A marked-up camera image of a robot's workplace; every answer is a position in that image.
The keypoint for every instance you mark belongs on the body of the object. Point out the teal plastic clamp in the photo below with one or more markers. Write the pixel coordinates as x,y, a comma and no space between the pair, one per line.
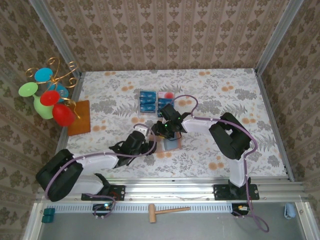
47,219
49,211

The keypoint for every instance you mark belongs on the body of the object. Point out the orange wooden board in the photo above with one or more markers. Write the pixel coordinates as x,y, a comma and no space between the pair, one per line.
82,122

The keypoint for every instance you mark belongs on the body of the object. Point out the grey metal shelf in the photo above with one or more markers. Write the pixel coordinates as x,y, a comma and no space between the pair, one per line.
200,227

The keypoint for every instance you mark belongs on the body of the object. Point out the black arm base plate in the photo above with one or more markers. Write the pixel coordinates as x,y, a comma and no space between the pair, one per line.
120,192
220,192

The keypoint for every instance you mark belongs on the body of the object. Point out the blue plastic wine glass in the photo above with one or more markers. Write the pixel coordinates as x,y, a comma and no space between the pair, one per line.
43,74

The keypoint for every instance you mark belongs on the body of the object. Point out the pink leather card holder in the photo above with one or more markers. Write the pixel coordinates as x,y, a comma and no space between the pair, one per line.
172,146

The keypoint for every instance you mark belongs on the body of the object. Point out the aluminium frame post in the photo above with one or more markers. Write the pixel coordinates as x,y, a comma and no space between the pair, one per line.
51,30
281,30

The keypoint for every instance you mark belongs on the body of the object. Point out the light blue cloth roll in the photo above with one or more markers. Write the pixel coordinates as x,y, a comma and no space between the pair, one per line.
290,211

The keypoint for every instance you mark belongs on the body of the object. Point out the green plastic wine glass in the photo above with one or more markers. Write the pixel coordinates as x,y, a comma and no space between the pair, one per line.
28,89

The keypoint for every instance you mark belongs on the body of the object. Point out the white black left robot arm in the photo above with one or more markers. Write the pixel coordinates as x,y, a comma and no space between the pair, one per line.
100,160

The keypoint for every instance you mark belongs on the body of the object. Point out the aluminium table side rail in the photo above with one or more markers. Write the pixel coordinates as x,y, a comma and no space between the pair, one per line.
76,91
266,100

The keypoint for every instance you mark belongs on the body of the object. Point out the clear acrylic card stand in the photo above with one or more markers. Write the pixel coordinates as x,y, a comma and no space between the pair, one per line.
147,115

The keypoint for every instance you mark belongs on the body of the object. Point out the wooden mallet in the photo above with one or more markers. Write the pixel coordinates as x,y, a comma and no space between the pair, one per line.
152,213

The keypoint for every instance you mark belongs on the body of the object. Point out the red plastic wine glass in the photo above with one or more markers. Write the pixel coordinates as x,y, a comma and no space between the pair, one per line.
62,115

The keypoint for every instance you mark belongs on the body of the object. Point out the blue credit card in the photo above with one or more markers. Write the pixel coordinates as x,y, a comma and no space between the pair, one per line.
165,101
148,108
147,94
147,100
159,113

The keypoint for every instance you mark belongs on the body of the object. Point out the long aluminium mounting rail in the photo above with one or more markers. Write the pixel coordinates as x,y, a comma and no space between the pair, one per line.
170,190

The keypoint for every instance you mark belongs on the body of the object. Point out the small black controller board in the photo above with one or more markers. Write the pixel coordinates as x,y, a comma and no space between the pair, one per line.
102,208
240,209

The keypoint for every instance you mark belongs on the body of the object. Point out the pink card with red circle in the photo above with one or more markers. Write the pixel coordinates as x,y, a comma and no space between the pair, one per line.
166,95

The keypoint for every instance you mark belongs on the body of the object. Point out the floral tablecloth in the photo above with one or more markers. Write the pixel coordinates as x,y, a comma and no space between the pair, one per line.
200,165

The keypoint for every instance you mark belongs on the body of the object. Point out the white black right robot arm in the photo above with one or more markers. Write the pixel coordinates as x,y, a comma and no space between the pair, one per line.
197,126

